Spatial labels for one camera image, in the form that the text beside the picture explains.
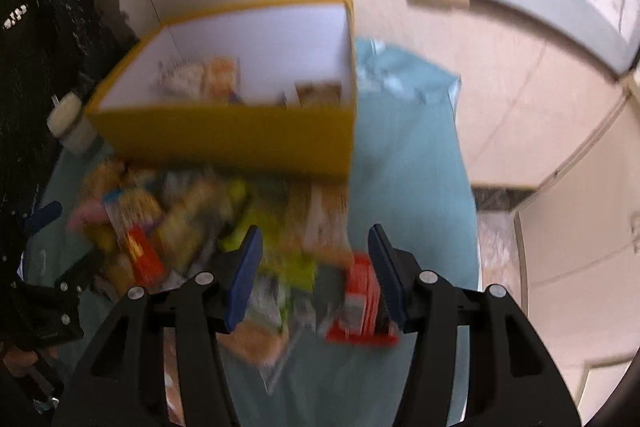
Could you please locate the pile of assorted snack packets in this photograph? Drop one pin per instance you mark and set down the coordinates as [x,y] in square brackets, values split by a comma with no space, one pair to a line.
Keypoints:
[200,79]
[195,227]

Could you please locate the white lidded cup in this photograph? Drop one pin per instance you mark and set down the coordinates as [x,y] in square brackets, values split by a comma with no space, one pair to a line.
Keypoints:
[70,119]

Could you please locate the yellow cardboard box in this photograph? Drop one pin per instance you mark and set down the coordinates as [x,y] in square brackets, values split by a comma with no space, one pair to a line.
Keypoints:
[225,139]

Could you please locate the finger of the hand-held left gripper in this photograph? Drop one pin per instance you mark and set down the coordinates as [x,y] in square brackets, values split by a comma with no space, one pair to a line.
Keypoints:
[44,214]
[80,274]

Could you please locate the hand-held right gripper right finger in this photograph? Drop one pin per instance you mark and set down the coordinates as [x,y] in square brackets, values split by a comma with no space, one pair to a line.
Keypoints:
[386,274]

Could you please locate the person's left hand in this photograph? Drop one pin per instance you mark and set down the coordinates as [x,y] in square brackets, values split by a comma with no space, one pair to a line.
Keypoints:
[17,361]

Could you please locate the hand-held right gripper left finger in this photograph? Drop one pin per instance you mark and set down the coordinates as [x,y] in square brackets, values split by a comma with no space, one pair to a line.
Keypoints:
[245,274]

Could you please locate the white cabinet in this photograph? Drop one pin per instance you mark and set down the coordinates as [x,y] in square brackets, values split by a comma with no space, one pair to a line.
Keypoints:
[575,227]

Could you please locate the red snack packet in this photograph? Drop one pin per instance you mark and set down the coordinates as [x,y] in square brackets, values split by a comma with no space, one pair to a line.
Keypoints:
[362,302]

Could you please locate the light blue printed tablecloth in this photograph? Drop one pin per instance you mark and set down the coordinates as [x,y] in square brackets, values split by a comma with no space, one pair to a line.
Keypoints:
[410,167]

